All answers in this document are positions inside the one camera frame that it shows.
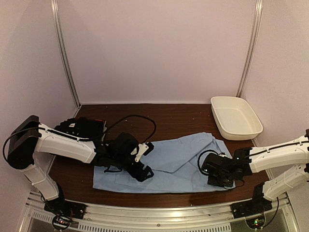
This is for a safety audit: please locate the left black camera cable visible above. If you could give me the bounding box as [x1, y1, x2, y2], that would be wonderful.
[101, 114, 157, 145]

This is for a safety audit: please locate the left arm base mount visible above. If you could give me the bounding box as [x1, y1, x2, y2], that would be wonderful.
[41, 195, 86, 219]

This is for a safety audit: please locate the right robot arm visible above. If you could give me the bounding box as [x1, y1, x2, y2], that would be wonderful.
[197, 133, 309, 215]

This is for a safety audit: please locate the right black camera cable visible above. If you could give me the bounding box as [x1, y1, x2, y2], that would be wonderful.
[197, 149, 226, 174]

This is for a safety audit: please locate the front aluminium frame rail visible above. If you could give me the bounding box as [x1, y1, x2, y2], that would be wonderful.
[16, 191, 300, 232]

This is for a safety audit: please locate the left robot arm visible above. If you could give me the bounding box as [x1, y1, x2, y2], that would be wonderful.
[2, 115, 154, 215]

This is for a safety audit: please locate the left circuit board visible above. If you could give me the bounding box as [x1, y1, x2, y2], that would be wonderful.
[52, 216, 72, 230]

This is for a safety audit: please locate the circuit board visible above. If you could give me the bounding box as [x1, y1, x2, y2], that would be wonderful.
[52, 216, 72, 230]
[245, 216, 266, 230]

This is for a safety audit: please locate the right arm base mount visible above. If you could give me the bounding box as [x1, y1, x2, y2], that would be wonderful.
[230, 193, 272, 218]

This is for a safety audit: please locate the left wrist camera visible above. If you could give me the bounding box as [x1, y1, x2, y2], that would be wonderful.
[131, 142, 154, 162]

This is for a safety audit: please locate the light blue long sleeve shirt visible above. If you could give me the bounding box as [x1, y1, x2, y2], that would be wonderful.
[93, 132, 231, 194]

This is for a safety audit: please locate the red black plaid shirt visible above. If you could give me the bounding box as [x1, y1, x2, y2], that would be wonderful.
[95, 119, 106, 123]

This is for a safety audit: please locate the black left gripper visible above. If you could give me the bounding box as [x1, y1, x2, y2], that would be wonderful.
[112, 154, 154, 182]

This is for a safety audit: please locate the black camera cable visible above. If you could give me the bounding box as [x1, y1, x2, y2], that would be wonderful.
[101, 114, 157, 145]
[197, 149, 226, 174]

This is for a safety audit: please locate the white plastic tub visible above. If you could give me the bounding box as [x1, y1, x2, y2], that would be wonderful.
[211, 96, 263, 141]

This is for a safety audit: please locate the right circuit board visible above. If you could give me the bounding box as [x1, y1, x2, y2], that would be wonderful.
[245, 216, 266, 230]

